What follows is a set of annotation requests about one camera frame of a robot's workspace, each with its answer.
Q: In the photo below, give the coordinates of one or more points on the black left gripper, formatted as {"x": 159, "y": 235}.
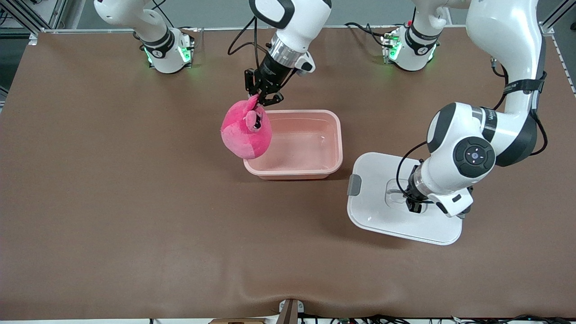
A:
{"x": 413, "y": 192}

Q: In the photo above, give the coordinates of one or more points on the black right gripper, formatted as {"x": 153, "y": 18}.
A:
{"x": 271, "y": 72}

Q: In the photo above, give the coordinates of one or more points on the white box lid grey clips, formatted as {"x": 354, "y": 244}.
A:
{"x": 373, "y": 216}

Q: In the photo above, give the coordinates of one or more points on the pink plush toy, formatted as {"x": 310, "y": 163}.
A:
{"x": 245, "y": 139}

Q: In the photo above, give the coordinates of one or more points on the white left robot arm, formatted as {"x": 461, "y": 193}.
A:
{"x": 504, "y": 36}

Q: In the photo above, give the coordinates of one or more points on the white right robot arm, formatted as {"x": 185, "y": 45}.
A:
{"x": 155, "y": 31}

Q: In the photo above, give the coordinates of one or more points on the pink plastic box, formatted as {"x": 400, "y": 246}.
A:
{"x": 306, "y": 148}

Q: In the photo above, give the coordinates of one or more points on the brown table mat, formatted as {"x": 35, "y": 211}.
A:
{"x": 135, "y": 225}

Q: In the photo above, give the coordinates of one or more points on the brown cardboard piece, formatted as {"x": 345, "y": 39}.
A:
{"x": 236, "y": 321}

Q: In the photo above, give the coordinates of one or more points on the long silver table edge rail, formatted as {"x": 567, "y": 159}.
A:
{"x": 360, "y": 26}

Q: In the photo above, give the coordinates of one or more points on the short silver table edge rail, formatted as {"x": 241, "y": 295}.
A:
{"x": 562, "y": 58}

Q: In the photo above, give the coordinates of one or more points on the aluminium frame post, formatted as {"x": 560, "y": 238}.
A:
{"x": 555, "y": 13}
{"x": 58, "y": 11}

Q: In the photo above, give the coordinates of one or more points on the silver corner bracket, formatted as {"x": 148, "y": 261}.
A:
{"x": 33, "y": 38}

